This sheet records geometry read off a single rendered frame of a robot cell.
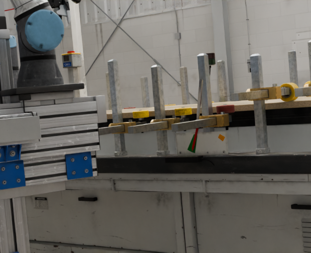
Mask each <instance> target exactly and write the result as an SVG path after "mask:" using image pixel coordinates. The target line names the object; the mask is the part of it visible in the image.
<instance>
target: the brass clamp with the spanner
mask: <svg viewBox="0 0 311 253"><path fill-rule="evenodd" d="M214 117H215V118H216V125H211V126H205V127H202V128H208V127H225V126H228V125H229V115H228V114H222V115H220V114H216V115H206V116H200V119H206V118H214Z"/></svg>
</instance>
